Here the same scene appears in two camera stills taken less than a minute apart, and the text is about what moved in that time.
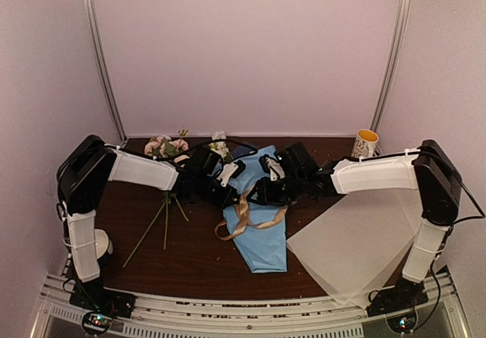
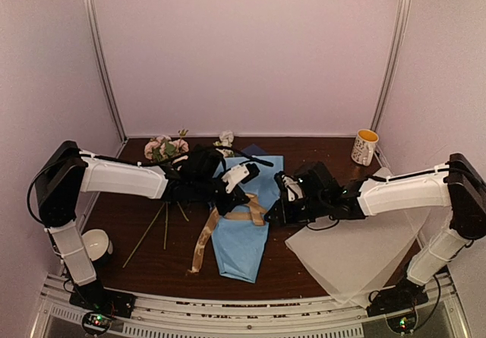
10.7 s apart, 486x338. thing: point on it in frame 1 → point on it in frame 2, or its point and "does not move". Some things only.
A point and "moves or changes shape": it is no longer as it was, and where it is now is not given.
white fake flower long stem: (221, 147) moves or changes shape
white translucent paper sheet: (359, 246) does not move
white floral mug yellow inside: (365, 143) does not move
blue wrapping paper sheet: (260, 229) moves or changes shape
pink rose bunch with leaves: (164, 146) does not move
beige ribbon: (245, 219) → (256, 214)
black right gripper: (266, 195) → (284, 214)
